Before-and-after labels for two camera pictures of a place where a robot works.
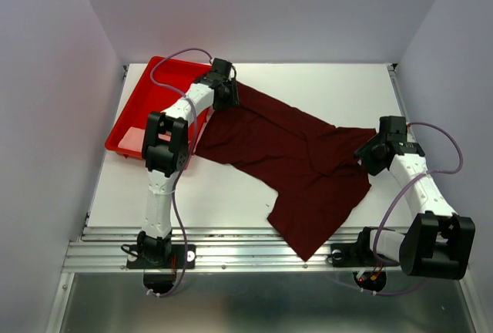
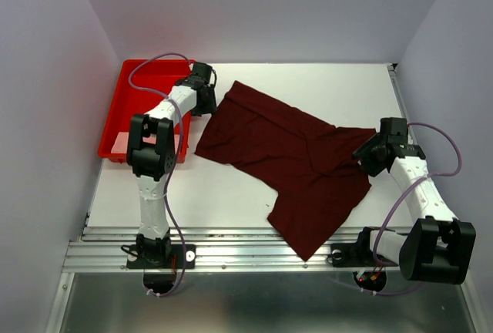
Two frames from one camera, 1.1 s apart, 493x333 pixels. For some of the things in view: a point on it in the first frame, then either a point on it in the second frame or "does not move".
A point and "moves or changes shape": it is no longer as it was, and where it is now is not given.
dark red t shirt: x=315 y=168 does not move
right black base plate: x=356 y=255 does not move
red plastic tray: x=162 y=81 moves or changes shape
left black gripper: x=232 y=99 to x=211 y=107
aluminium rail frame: x=243 y=282 does not move
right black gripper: x=371 y=166 does not move
